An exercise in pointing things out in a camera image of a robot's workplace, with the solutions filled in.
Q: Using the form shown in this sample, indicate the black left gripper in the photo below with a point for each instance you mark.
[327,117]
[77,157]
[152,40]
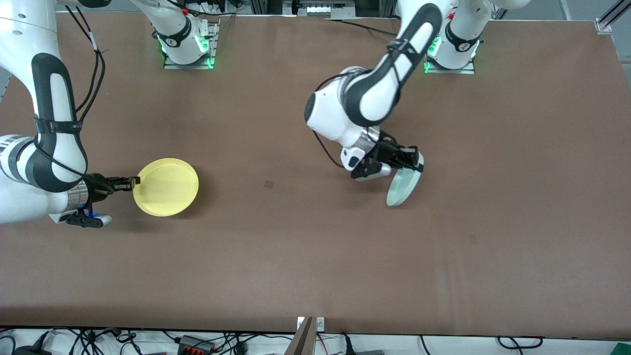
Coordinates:
[387,151]

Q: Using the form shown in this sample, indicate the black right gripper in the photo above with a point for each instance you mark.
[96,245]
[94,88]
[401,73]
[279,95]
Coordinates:
[98,188]

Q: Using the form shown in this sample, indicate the pale green round plate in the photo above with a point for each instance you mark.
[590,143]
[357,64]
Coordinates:
[402,190]

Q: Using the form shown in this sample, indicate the yellow round plate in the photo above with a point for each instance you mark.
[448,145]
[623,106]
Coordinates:
[167,190]

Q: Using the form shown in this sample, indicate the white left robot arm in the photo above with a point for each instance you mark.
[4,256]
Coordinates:
[330,118]

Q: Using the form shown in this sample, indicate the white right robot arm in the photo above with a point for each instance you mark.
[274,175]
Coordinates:
[19,49]

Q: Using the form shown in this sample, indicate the white device with slots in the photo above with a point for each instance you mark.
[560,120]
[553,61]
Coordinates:
[325,10]

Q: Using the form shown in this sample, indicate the black orange connector box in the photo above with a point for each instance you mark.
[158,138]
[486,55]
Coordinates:
[194,345]

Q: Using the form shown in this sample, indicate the black power adapter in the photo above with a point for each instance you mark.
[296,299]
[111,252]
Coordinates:
[29,351]

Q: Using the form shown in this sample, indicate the brown slanted beam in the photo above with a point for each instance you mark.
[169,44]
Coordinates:
[301,342]

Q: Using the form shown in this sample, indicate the green object corner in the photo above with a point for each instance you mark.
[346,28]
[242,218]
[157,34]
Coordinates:
[623,350]

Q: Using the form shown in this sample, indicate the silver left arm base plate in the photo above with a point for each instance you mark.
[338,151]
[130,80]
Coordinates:
[451,71]

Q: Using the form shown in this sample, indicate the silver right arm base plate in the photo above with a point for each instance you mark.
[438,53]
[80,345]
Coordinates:
[190,66]

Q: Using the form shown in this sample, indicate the silver table corner bracket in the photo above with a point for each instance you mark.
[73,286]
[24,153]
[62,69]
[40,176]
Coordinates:
[604,27]

